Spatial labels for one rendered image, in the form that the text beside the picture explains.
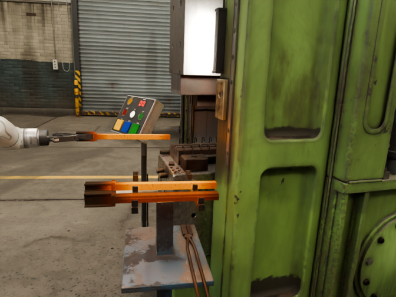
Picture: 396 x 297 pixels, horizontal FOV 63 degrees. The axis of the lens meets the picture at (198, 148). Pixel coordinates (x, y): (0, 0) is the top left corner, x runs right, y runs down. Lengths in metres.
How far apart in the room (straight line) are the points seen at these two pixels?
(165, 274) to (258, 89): 0.75
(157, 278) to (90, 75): 8.76
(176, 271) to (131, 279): 0.15
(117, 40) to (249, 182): 8.48
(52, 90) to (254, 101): 8.95
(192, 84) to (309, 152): 0.63
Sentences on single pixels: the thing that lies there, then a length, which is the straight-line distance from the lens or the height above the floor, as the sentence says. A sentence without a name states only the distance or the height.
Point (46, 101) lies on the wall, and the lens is 10.05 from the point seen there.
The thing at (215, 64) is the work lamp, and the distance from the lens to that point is 1.42.
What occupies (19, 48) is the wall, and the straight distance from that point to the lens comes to 10.21.
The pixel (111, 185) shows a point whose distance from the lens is 1.17.
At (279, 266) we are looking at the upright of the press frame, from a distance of 1.69.
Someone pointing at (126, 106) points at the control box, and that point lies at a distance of 2.28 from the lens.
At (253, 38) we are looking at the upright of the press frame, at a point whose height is 1.51.
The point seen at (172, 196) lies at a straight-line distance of 1.04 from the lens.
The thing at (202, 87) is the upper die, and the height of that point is 1.31.
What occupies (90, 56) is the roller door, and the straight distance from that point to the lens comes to 9.65.
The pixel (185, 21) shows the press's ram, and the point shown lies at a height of 1.60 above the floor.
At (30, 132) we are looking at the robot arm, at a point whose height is 1.09.
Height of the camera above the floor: 1.39
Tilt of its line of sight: 14 degrees down
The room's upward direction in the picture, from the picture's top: 2 degrees clockwise
